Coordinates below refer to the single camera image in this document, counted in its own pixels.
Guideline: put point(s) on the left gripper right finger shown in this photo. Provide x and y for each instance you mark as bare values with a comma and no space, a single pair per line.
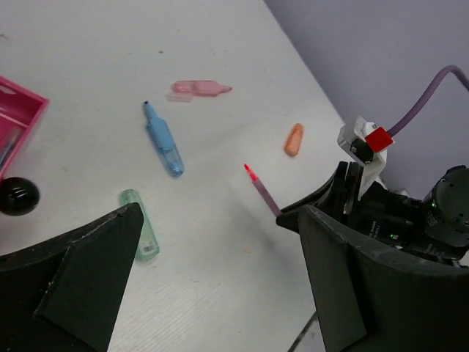
372,297

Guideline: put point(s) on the orange translucent highlighter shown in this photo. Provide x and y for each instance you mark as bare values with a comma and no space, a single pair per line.
294,139

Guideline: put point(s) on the pink slim highlighter pen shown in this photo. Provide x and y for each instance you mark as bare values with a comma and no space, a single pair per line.
263,192

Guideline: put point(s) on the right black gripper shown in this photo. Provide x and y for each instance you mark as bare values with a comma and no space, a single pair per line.
390,218

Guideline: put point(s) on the pink translucent highlighter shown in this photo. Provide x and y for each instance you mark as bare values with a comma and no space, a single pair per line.
185,91

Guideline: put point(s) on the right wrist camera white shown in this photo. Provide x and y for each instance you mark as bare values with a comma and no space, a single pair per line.
366,143

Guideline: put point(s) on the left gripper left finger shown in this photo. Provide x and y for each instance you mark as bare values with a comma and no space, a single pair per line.
64,294

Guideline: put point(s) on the blue translucent highlighter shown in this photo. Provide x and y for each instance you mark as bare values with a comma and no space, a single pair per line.
163,141

